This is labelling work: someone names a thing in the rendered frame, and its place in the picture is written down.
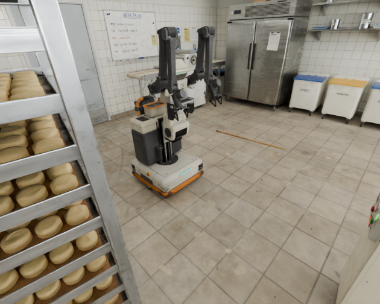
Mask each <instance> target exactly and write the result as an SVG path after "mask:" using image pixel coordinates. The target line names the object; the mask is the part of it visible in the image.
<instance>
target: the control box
mask: <svg viewBox="0 0 380 304"><path fill-rule="evenodd" d="M376 199H377V198H376ZM377 205H379V206H378V209H377V210H376V207H377ZM373 206H374V207H375V208H374V211H373V212H372V211H370V216H371V218H374V220H373V223H372V224H371V223H370V224H369V233H368V239H370V240H372V241H374V242H376V240H377V239H378V238H379V236H380V193H379V198H378V201H376V200H375V202H374V204H373ZM377 214H378V218H377V220H375V218H376V216H377ZM371 218H370V219H371ZM370 219H369V222H370Z"/></svg>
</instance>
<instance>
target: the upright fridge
mask: <svg viewBox="0 0 380 304"><path fill-rule="evenodd" d="M312 4H313V1H312V0H273V1H263V2H253V3H248V4H238V5H230V6H229V20H230V21H229V22H227V38H226V60H225V72H224V95H223V96H227V99H228V100H227V101H229V97H234V98H239V99H243V100H249V101H254V102H257V103H263V104H269V105H272V106H274V107H273V109H274V110H273V111H274V112H275V109H276V106H279V105H281V104H283V103H286V104H287V102H288V100H290V98H291V93H292V89H293V83H294V79H293V78H294V77H295V76H297V73H298V70H299V65H300V59H301V56H302V51H303V46H304V42H305V37H306V32H307V29H308V24H309V18H310V14H311V9H312ZM270 33H280V39H279V44H278V48H277V51H275V50H267V46H268V41H269V37H270Z"/></svg>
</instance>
